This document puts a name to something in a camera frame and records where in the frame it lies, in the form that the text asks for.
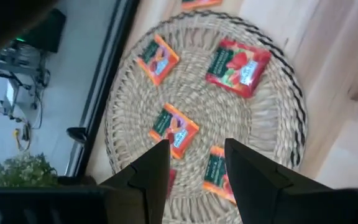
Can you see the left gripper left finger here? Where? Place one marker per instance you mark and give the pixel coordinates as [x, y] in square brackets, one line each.
[154, 180]

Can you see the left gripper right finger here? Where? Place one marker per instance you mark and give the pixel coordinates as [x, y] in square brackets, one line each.
[253, 180]

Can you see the red tea bag packet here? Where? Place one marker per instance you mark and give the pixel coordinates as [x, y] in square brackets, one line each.
[171, 182]
[238, 67]

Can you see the orange tea bag packet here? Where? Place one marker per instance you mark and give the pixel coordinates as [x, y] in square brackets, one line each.
[217, 169]
[200, 3]
[158, 59]
[174, 129]

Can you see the round woven placemat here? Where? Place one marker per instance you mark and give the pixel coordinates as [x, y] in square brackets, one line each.
[228, 124]

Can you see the black clamp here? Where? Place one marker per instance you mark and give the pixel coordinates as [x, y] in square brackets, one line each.
[77, 134]

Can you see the green potted plant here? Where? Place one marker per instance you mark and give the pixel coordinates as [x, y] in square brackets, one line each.
[20, 171]

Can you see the long black electronics box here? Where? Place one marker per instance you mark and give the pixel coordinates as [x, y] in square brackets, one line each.
[47, 31]

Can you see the black aluminium table frame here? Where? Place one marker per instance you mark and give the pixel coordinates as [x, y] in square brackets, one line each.
[126, 31]

